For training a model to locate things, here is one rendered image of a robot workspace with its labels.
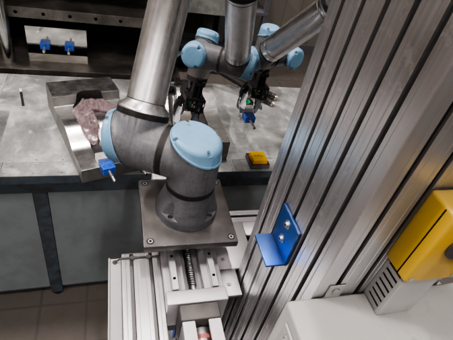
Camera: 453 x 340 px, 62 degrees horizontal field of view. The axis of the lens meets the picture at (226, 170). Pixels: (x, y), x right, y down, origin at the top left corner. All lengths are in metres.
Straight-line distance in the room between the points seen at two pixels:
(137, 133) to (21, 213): 0.89
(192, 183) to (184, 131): 0.11
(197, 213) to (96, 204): 0.76
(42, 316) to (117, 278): 1.10
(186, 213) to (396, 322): 0.47
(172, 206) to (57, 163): 0.66
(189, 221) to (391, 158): 0.55
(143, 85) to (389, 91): 0.52
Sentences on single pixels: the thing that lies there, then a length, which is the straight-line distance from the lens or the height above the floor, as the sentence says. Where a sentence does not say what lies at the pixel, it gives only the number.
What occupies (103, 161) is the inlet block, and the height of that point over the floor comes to 0.87.
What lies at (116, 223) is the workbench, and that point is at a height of 0.48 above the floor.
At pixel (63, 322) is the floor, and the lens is 1.99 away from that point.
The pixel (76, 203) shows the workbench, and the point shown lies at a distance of 1.58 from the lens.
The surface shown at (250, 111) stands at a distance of 1.58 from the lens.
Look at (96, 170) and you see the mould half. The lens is 1.36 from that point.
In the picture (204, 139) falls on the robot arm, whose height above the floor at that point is 1.26.
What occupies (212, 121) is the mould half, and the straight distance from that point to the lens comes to 1.59.
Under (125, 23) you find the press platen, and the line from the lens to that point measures 2.07.
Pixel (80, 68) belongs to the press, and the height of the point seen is 0.79.
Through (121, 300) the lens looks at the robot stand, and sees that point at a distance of 0.91.
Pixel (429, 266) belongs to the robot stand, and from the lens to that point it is 0.58.
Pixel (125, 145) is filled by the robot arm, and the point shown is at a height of 1.23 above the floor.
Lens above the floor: 1.73
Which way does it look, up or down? 39 degrees down
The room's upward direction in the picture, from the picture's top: 14 degrees clockwise
